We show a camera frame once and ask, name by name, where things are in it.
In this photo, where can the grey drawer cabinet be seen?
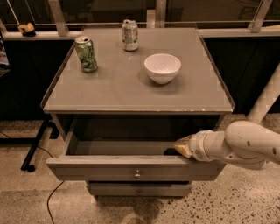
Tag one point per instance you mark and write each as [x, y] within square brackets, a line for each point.
[127, 104]

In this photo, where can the black metal stand leg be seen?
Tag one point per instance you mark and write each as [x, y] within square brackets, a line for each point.
[32, 141]

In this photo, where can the white bowl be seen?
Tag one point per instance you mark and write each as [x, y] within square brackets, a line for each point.
[162, 68]

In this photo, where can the grey top drawer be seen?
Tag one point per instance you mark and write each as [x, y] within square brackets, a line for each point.
[87, 156]

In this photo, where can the white soda can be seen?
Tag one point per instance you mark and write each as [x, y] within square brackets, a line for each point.
[129, 35]

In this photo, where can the grey bottom drawer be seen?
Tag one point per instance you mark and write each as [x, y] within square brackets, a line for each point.
[139, 189]

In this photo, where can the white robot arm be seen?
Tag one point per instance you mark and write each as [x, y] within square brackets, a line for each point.
[243, 143]

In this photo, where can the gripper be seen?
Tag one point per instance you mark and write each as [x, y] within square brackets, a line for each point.
[197, 146]

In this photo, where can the green soda can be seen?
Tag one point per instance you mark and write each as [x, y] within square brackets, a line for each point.
[85, 51]

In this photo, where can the grey drawer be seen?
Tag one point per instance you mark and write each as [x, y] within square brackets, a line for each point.
[87, 156]
[139, 189]

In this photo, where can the yellow black object on sill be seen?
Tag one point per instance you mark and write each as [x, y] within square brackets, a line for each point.
[27, 30]

